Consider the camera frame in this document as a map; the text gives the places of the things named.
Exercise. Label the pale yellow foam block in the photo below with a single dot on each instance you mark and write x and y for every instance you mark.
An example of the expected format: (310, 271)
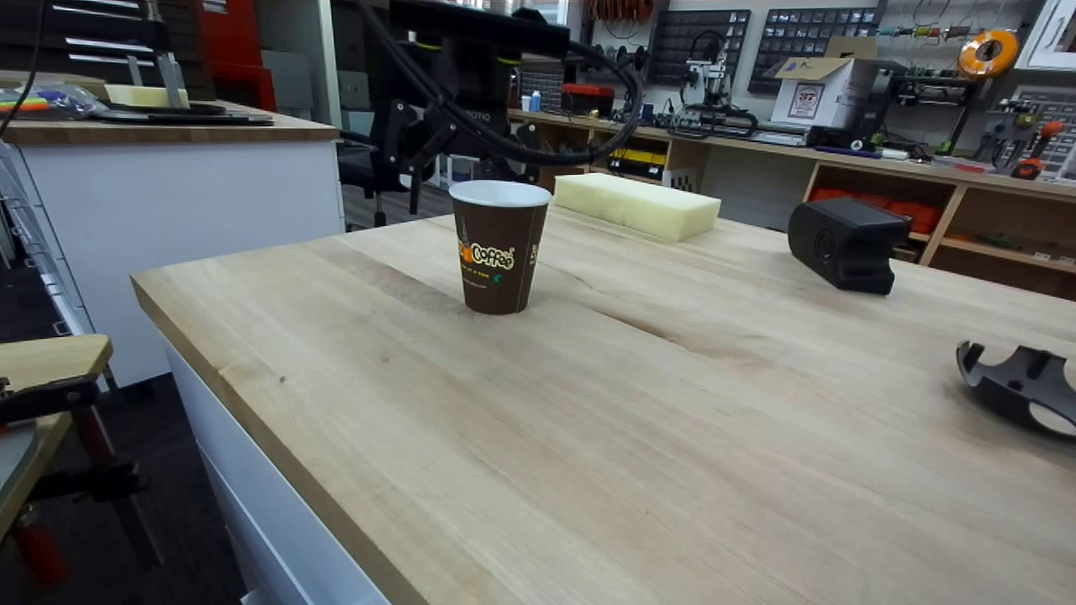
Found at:
(640, 205)

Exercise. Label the black office chair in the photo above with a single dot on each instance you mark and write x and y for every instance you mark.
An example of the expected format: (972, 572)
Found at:
(366, 170)

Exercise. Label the red and black toolbox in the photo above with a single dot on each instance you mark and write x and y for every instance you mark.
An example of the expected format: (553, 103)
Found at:
(594, 99)

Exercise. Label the black box device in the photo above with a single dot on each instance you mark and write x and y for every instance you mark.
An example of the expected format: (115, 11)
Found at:
(842, 243)

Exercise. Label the flat black tray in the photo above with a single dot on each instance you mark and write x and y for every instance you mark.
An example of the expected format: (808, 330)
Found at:
(181, 110)

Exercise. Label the wide black pegboard panel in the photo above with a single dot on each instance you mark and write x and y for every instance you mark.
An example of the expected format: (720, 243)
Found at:
(808, 33)

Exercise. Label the yellow and black tool case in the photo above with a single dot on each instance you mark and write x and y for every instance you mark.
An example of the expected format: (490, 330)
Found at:
(645, 160)

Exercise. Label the red chair back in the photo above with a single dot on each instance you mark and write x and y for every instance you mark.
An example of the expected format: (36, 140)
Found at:
(238, 51)

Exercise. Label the white counter with wooden top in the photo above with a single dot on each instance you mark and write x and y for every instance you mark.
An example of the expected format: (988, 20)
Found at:
(170, 214)

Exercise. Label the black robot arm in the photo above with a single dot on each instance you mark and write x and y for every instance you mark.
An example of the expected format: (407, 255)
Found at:
(449, 56)

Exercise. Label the orange tape roll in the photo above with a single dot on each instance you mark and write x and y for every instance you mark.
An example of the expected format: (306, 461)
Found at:
(989, 51)

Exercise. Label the white cardboard box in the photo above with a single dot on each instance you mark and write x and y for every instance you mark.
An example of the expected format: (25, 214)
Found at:
(816, 94)

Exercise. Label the wooden stool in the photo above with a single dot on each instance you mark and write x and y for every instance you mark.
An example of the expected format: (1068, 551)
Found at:
(51, 369)

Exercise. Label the red storage bin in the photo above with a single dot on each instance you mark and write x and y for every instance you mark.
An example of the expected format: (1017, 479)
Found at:
(885, 209)

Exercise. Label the small black pegboard panel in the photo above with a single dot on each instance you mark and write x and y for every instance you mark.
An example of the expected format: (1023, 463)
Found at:
(685, 44)

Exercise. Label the black metal bracket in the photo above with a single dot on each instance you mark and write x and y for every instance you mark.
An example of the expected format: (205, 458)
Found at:
(1012, 387)

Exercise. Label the yellow notepad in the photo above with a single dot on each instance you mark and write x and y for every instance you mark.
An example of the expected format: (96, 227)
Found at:
(139, 94)

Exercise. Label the orange power drill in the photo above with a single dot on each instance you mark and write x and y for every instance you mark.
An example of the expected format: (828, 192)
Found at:
(1036, 145)

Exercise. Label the wooden workbench with shelves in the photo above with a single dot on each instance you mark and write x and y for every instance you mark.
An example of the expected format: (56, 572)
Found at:
(988, 214)

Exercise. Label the brown paper coffee cup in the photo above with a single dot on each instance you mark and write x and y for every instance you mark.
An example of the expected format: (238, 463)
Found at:
(499, 254)

